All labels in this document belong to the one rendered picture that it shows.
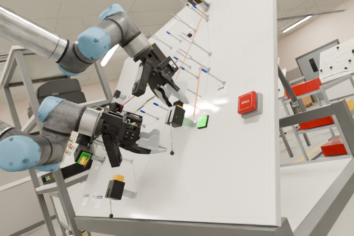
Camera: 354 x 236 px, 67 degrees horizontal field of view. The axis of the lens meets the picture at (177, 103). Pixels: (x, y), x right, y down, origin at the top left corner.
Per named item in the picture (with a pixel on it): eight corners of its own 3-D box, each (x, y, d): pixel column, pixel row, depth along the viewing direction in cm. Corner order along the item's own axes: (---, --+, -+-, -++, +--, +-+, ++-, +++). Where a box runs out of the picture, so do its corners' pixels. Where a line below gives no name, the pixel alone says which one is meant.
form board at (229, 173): (78, 216, 139) (75, 215, 139) (127, 61, 188) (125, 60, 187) (281, 227, 52) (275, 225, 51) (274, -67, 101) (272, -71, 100)
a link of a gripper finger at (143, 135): (172, 137, 78) (142, 127, 77) (165, 153, 81) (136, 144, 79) (171, 131, 81) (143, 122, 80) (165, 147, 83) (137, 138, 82)
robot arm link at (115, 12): (91, 22, 77) (107, 13, 83) (116, 52, 80) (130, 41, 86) (106, 6, 72) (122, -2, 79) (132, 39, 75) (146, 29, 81)
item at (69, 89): (39, 114, 154) (29, 82, 155) (29, 124, 170) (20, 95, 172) (88, 103, 175) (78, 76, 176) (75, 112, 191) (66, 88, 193)
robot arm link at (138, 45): (129, 42, 76) (118, 52, 82) (140, 55, 77) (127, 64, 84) (146, 29, 80) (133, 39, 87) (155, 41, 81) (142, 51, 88)
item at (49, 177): (58, 182, 148) (54, 170, 148) (42, 186, 174) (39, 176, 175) (110, 160, 170) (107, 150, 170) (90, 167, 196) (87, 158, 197)
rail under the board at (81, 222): (287, 264, 50) (274, 230, 51) (77, 229, 137) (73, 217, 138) (299, 247, 54) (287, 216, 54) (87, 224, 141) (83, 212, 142)
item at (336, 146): (360, 176, 271) (318, 77, 280) (312, 179, 311) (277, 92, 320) (386, 145, 332) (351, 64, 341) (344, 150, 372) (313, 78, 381)
